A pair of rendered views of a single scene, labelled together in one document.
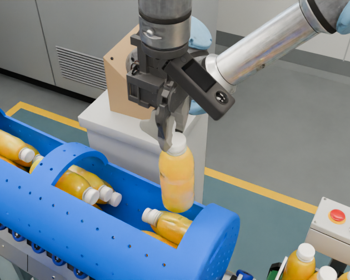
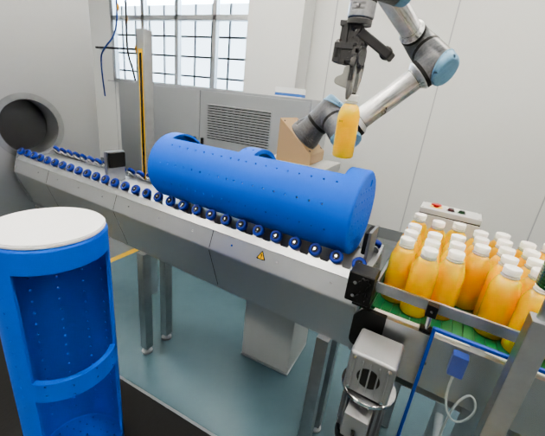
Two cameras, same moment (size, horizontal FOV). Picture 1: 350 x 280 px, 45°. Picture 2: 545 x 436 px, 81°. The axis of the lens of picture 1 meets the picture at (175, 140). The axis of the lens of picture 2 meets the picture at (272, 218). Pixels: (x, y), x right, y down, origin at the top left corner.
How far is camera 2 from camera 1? 0.78 m
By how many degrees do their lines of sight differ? 23
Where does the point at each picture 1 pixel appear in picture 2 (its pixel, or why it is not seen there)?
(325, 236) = (430, 216)
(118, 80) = (287, 134)
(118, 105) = (283, 153)
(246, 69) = (375, 110)
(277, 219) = not seen: hidden behind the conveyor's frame
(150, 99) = (346, 56)
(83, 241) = (276, 180)
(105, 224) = (293, 168)
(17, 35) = not seen: hidden behind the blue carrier
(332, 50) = (391, 224)
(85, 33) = not seen: hidden behind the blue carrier
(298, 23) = (408, 78)
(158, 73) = (353, 41)
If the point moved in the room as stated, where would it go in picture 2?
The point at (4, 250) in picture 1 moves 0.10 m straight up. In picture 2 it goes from (193, 234) to (193, 211)
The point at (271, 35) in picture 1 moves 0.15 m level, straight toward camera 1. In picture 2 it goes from (392, 87) to (396, 84)
